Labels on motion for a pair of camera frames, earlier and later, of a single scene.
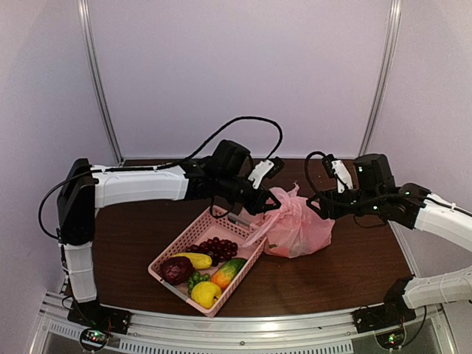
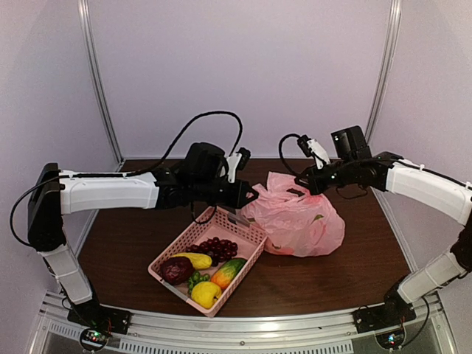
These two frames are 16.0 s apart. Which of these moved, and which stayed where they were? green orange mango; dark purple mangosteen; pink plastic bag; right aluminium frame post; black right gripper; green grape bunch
Moved: pink plastic bag; black right gripper
Stayed: right aluminium frame post; green orange mango; green grape bunch; dark purple mangosteen
